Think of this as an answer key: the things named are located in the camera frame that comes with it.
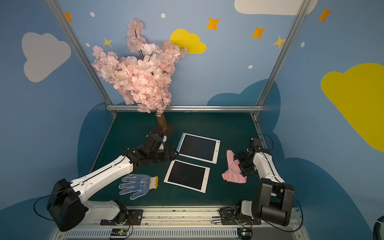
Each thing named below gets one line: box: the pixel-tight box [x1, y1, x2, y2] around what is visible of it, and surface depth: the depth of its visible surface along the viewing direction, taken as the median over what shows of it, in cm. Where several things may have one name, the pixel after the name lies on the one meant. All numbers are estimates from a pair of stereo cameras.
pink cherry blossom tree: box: [91, 17, 188, 132], surface depth 66 cm
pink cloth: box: [221, 150, 247, 184], surface depth 90 cm
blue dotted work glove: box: [118, 174, 159, 200], surface depth 86 cm
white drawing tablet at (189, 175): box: [163, 159, 211, 194], surface depth 91 cm
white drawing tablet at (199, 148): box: [176, 132, 221, 165], surface depth 103 cm
